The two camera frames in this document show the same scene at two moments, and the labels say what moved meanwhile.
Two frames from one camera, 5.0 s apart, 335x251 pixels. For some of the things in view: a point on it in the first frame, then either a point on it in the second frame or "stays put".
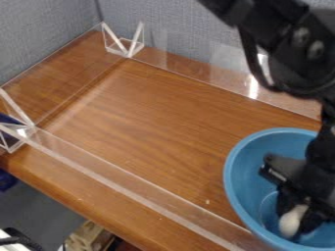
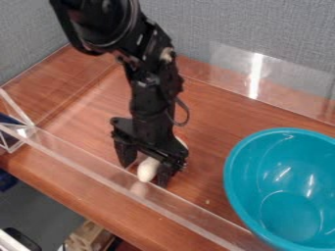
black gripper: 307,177 to 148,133
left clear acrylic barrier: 46,85 stays put
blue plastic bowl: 252,194 stays put
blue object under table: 8,181 stays put
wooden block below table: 90,237 stays put
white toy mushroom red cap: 290,220 to 148,166
